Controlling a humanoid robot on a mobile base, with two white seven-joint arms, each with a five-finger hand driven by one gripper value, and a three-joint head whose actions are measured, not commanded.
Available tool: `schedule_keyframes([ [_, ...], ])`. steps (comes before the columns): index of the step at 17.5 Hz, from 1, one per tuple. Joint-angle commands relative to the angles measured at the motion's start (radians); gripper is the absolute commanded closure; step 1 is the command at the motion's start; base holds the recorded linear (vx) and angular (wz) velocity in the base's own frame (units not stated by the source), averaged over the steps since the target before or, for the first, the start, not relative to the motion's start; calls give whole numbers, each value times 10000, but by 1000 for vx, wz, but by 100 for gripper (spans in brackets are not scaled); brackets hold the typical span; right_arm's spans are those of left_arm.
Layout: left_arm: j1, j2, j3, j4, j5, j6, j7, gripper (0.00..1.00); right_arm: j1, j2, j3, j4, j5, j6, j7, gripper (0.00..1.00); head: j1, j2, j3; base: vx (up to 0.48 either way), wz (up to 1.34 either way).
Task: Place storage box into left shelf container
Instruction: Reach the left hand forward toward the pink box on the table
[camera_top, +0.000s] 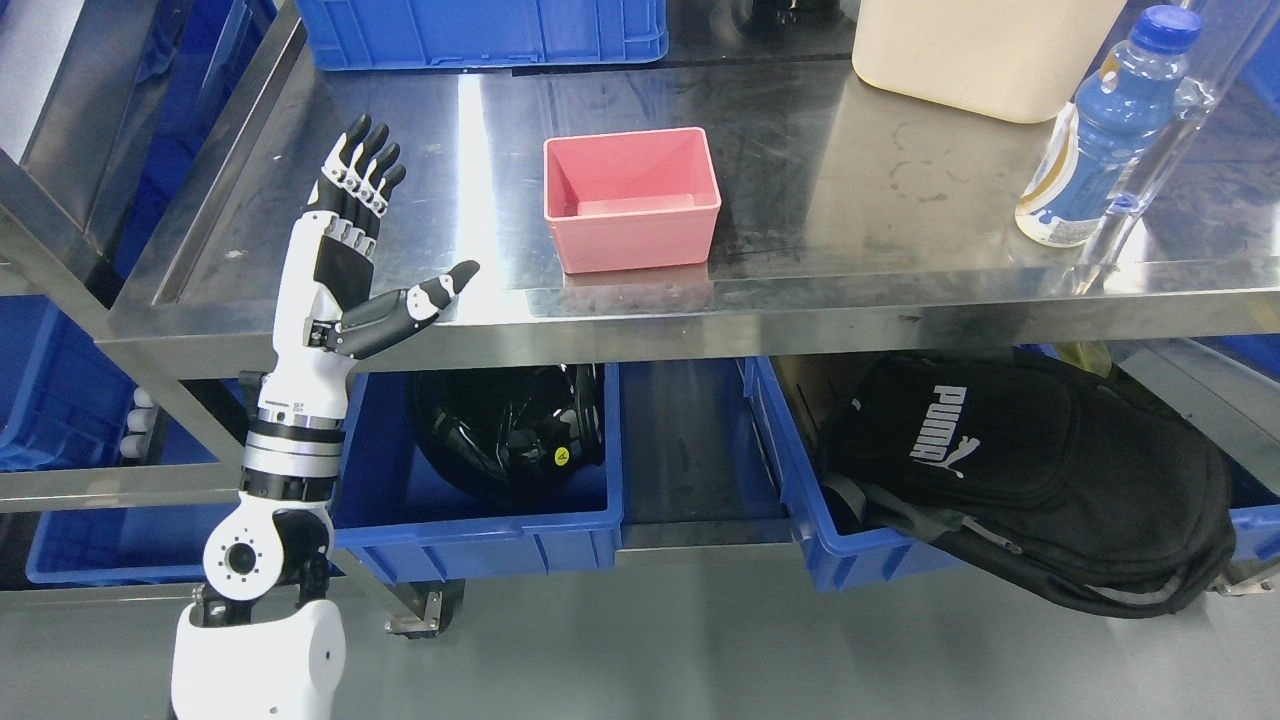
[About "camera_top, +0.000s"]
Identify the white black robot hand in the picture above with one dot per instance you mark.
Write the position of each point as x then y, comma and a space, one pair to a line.
326, 318

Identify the pink plastic storage box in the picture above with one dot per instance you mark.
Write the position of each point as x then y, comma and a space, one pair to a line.
630, 200

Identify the steel shelf rack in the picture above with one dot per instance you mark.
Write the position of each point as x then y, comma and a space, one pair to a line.
77, 123

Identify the cream plastic container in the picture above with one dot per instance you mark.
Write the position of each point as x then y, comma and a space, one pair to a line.
1018, 61

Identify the blue crate with helmet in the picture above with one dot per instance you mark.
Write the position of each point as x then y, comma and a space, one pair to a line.
406, 524

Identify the black helmet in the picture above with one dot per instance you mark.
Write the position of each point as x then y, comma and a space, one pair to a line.
509, 436

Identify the blue crate on table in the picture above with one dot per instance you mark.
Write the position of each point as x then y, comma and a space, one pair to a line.
436, 35

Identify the blue crate lower left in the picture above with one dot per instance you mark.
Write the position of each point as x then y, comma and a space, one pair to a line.
123, 546

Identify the blue crate with backpack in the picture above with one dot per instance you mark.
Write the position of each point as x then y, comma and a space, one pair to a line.
1232, 401

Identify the stainless steel table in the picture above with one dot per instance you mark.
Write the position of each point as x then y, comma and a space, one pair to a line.
852, 219

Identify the black Puma backpack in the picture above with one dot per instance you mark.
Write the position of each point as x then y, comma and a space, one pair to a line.
1048, 477

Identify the blue sports drink bottle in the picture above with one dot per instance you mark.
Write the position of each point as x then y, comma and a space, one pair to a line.
1117, 113

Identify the clear plastic bottle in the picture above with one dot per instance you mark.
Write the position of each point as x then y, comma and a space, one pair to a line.
1231, 32

